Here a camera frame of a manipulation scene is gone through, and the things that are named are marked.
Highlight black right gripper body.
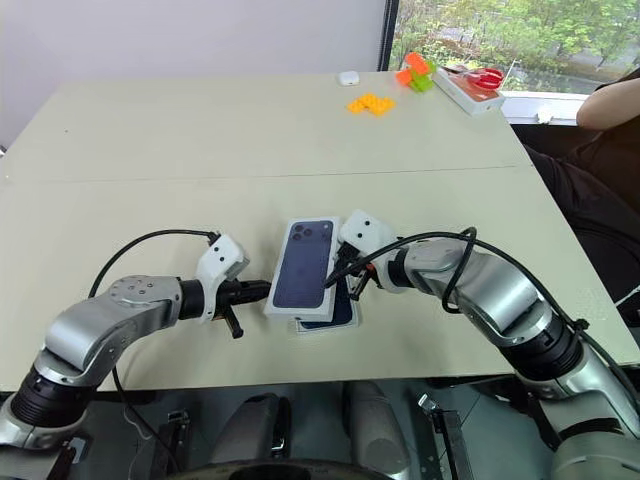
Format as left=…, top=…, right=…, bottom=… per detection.
left=342, top=243, right=378, bottom=291

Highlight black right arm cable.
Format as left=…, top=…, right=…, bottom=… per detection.
left=323, top=226, right=640, bottom=401

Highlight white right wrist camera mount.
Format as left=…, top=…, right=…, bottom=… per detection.
left=338, top=209, right=397, bottom=262

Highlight yellow building block plate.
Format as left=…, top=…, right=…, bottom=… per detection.
left=346, top=91, right=397, bottom=118

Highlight white box with orange print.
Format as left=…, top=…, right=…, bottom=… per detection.
left=431, top=66, right=507, bottom=118

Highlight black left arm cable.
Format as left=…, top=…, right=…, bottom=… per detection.
left=88, top=228, right=224, bottom=480

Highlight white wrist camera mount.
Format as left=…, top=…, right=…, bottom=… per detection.
left=338, top=209, right=397, bottom=262
left=193, top=233, right=251, bottom=324

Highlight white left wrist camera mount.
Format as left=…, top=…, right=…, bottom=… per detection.
left=193, top=233, right=251, bottom=324

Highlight red handled scissors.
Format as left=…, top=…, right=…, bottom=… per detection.
left=457, top=67, right=505, bottom=91

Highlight metal bracket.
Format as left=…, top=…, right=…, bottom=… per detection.
left=417, top=392, right=467, bottom=480

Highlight grey rounded shape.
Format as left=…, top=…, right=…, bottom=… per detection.
left=342, top=380, right=412, bottom=477

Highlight person's dark clothed body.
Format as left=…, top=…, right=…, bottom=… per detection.
left=512, top=122, right=640, bottom=326

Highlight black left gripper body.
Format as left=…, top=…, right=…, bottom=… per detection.
left=214, top=279, right=246, bottom=340

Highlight white window sill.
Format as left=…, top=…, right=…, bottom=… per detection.
left=498, top=90, right=587, bottom=125

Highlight dark blue smartphone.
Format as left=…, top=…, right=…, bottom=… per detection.
left=298, top=282, right=359, bottom=330

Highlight green building block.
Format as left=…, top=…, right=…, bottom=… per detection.
left=408, top=61, right=437, bottom=94

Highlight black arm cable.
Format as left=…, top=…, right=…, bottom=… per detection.
left=88, top=228, right=224, bottom=480
left=323, top=226, right=640, bottom=401

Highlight dark window frame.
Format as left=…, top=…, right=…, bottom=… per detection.
left=376, top=0, right=400, bottom=72

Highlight white phone box lid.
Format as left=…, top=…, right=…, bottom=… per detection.
left=263, top=216, right=343, bottom=322

